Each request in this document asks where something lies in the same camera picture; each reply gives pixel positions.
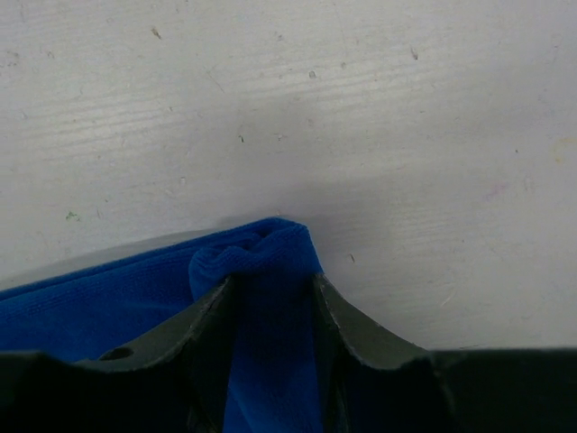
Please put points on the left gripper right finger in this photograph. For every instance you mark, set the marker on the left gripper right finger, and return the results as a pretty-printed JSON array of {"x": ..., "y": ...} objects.
[{"x": 371, "y": 380}]

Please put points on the blue towel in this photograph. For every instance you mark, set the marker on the blue towel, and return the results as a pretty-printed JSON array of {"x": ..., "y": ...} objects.
[{"x": 272, "y": 387}]

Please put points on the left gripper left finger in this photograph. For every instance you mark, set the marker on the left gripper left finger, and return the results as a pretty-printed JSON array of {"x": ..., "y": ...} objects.
[{"x": 173, "y": 378}]

